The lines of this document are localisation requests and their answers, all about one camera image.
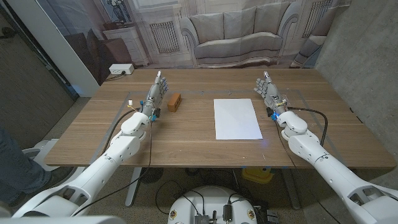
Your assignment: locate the brown block with holes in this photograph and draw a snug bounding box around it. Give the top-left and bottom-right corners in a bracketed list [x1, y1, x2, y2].
[167, 93, 182, 113]

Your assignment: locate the white power strip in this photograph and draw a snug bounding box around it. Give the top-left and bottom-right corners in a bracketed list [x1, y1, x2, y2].
[108, 63, 135, 75]

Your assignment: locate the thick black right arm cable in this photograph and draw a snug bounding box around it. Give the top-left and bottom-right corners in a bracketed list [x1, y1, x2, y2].
[287, 106, 329, 147]

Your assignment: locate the black round ribbed disc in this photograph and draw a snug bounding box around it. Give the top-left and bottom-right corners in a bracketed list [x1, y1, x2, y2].
[139, 167, 164, 184]

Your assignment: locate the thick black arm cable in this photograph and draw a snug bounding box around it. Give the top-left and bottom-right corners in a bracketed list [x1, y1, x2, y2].
[287, 106, 329, 147]
[101, 108, 141, 156]

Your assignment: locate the black looped floor cable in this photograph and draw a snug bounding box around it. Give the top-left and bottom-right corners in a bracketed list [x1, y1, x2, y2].
[154, 180, 206, 216]

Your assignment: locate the black power strip cable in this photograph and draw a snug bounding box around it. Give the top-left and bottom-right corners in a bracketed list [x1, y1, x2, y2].
[104, 70, 127, 82]

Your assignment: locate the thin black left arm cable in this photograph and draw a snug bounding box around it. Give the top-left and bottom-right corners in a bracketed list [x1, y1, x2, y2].
[73, 119, 154, 217]

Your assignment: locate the white chair base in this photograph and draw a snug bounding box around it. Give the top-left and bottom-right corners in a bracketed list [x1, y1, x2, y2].
[21, 138, 86, 187]

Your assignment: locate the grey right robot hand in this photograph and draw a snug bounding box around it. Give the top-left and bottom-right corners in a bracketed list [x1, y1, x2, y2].
[253, 70, 289, 116]

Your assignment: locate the grey table leg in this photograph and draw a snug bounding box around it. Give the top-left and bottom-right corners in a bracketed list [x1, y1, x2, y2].
[281, 167, 302, 211]

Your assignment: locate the yellow object under table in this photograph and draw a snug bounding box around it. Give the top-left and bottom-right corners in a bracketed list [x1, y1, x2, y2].
[241, 167, 275, 184]

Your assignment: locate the dark shoe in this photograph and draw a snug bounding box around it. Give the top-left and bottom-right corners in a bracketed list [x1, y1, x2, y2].
[9, 166, 75, 208]

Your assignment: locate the white paper sheet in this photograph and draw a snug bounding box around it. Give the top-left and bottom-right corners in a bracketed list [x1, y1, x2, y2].
[213, 98, 264, 141]

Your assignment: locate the black adapter box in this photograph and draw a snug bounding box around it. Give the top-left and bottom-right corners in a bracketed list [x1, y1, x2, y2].
[222, 203, 233, 222]

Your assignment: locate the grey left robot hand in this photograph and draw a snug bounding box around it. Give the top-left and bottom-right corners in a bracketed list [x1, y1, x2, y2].
[141, 70, 169, 121]

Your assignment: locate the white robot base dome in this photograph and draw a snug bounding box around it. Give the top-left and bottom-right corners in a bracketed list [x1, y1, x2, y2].
[167, 185, 258, 224]

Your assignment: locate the white table leg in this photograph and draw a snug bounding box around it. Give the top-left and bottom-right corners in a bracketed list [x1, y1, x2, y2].
[124, 167, 143, 208]

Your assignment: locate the person leg in jeans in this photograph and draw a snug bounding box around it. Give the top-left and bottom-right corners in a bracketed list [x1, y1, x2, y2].
[0, 126, 52, 206]

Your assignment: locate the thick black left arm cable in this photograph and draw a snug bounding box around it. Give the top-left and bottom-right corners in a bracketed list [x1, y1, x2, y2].
[101, 108, 141, 156]

